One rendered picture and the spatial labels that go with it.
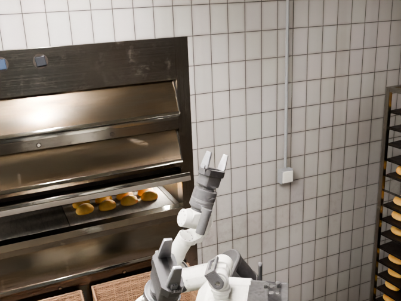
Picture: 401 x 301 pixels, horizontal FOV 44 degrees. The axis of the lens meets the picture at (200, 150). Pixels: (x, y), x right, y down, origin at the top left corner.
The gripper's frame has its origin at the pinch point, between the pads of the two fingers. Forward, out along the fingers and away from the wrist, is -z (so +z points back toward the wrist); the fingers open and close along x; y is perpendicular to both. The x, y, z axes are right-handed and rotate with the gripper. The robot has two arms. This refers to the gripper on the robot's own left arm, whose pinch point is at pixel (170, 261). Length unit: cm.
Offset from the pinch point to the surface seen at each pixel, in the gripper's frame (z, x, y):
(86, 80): 34, 137, 2
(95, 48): 20, 143, 6
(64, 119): 50, 129, -8
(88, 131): 56, 127, 4
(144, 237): 113, 106, 35
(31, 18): 9, 147, -22
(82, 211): 107, 123, 4
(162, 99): 42, 135, 41
